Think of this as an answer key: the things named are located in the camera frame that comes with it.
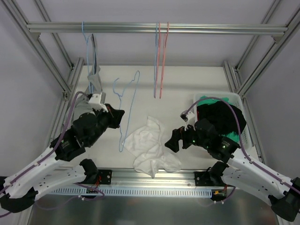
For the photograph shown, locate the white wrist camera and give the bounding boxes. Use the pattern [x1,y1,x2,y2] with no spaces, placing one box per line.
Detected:
[88,92,108,113]
[180,111,195,130]

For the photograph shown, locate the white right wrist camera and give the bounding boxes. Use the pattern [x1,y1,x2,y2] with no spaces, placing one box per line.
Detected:
[180,111,195,130]

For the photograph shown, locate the grey tank top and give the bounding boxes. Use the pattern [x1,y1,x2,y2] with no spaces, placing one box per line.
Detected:
[69,34,103,125]

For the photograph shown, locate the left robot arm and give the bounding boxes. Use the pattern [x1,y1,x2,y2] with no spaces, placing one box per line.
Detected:
[0,104,125,213]

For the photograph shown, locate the black tank top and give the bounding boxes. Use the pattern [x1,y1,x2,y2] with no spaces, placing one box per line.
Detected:
[195,100,247,143]

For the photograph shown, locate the black left arm base bracket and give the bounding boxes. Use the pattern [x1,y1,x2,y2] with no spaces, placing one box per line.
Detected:
[79,159,112,185]

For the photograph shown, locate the aluminium frame right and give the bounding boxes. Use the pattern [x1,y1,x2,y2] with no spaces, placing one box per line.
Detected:
[222,0,300,163]

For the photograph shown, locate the blue wire hanger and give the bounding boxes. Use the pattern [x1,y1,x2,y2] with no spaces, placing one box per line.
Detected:
[81,21,94,94]
[153,23,158,98]
[112,70,141,153]

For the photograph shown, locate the white slotted cable duct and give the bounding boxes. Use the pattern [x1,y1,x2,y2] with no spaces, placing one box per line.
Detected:
[51,185,212,198]

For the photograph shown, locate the pink wire hanger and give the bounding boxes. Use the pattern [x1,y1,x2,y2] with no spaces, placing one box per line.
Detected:
[159,22,169,99]

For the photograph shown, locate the white perforated plastic basket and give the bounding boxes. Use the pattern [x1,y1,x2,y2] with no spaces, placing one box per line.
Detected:
[194,91,252,149]

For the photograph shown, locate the aluminium frame left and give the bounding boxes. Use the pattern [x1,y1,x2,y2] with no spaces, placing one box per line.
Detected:
[0,0,84,141]

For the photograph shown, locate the black right arm base bracket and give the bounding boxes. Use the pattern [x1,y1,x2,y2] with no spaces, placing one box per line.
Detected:
[194,161,229,187]

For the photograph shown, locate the aluminium front table rail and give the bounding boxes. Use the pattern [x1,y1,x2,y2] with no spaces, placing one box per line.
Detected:
[53,168,235,188]

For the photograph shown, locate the white tank top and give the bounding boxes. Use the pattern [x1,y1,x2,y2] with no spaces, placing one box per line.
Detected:
[124,116,182,178]

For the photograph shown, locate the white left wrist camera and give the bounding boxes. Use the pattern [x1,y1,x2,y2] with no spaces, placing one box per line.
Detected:
[88,92,108,113]

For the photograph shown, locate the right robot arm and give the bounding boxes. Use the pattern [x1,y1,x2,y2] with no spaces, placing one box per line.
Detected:
[165,119,300,222]

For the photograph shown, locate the aluminium frame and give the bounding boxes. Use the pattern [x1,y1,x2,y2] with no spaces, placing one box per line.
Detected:
[222,0,300,163]
[0,0,84,141]

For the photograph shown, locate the aluminium hanging rail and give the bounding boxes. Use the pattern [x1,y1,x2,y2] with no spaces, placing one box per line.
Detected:
[26,22,288,37]

